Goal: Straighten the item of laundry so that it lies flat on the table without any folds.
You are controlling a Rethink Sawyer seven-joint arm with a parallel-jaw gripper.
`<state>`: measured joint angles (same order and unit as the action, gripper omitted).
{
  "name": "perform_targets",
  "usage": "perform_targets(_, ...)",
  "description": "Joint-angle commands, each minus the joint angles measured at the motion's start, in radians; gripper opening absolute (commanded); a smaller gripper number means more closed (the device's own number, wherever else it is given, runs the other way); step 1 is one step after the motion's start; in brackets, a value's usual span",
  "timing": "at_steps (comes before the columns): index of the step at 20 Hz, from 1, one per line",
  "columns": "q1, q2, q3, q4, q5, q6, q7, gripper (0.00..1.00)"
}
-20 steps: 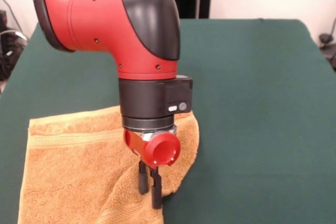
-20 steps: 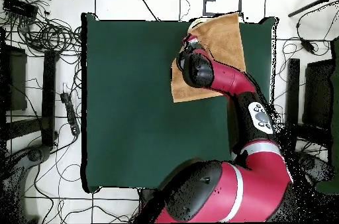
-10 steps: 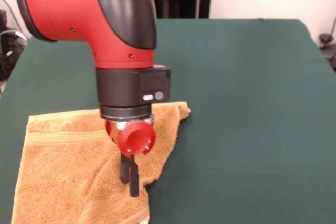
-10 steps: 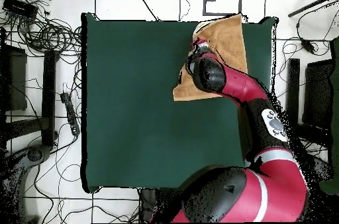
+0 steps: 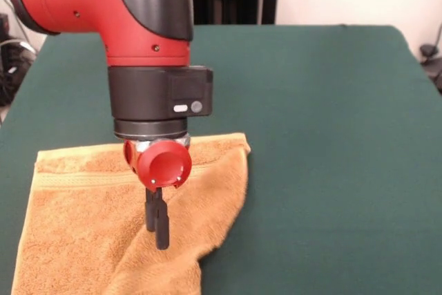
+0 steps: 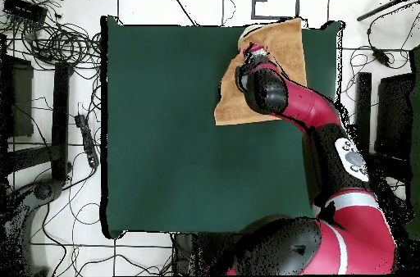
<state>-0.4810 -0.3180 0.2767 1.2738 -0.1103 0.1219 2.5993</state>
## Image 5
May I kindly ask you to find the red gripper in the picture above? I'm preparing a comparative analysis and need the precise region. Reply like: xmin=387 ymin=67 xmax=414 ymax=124
xmin=123 ymin=139 xmax=193 ymax=251

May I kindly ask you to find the orange terry towel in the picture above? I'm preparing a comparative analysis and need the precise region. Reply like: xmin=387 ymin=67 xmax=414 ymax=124
xmin=9 ymin=131 xmax=252 ymax=295

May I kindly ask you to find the dark green table cloth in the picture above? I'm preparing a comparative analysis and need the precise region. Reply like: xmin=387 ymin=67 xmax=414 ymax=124
xmin=0 ymin=24 xmax=442 ymax=295

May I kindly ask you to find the small black adapter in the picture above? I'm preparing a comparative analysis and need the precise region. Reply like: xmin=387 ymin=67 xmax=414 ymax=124
xmin=419 ymin=43 xmax=436 ymax=64

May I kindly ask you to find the black cable bundle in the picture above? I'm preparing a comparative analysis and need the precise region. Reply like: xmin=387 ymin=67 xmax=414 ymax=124
xmin=0 ymin=35 xmax=37 ymax=106

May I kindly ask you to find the thin grey cable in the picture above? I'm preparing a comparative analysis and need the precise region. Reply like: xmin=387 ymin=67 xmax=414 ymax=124
xmin=0 ymin=0 xmax=30 ymax=46

